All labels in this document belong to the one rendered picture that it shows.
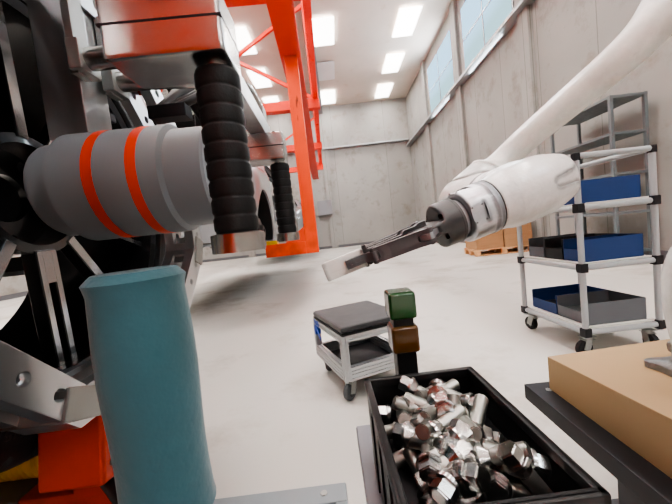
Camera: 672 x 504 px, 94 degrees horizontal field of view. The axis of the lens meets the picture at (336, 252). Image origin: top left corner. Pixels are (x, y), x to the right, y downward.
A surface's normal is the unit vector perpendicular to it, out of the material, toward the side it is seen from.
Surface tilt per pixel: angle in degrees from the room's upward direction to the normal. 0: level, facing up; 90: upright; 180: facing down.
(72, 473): 80
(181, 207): 131
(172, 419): 93
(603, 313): 90
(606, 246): 90
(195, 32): 90
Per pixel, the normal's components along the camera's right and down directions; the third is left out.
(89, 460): 0.01, -0.11
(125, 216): 0.10, 0.70
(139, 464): 0.15, 0.07
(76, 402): 0.99, -0.11
